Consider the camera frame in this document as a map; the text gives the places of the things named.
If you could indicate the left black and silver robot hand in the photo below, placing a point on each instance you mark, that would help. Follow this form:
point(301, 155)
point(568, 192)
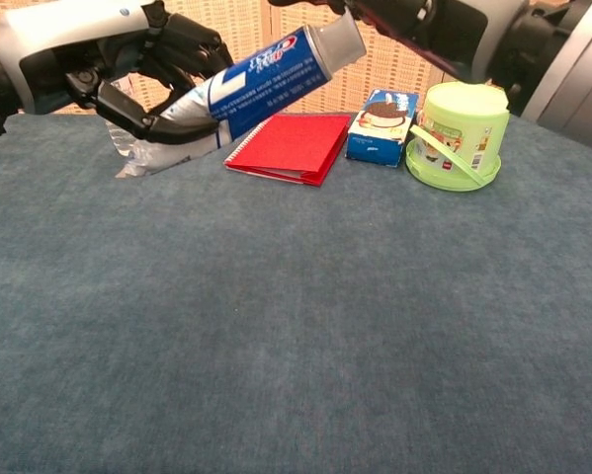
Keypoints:
point(78, 24)

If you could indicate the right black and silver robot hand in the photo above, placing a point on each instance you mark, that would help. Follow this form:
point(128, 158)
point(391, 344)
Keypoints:
point(572, 64)

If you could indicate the blue and white toothpaste tube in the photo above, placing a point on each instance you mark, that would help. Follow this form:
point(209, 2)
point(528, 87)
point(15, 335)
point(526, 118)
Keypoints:
point(256, 79)

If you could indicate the clear plastic water bottle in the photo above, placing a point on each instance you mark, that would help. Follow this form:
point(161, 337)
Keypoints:
point(117, 143)

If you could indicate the blue cookie box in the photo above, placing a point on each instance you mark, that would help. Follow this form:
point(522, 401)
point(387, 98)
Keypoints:
point(379, 133)

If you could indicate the red spiral notebook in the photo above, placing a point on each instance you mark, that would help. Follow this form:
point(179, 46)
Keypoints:
point(295, 145)

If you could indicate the blue table cloth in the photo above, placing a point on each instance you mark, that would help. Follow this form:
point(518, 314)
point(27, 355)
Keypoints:
point(276, 321)

